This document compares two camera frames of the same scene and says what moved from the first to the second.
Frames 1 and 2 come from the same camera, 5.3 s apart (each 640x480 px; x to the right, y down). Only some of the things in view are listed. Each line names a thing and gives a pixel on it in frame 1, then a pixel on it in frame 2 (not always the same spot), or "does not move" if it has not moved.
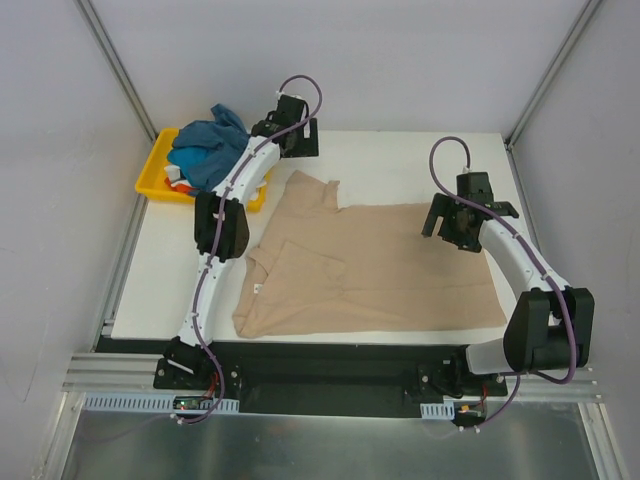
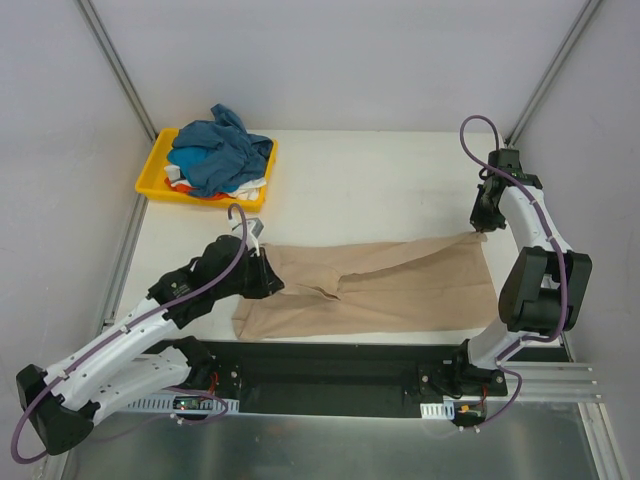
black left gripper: (304, 147) -> (260, 275)
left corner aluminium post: (103, 41) does not move
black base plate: (337, 376) does not move
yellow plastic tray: (152, 176) does not move
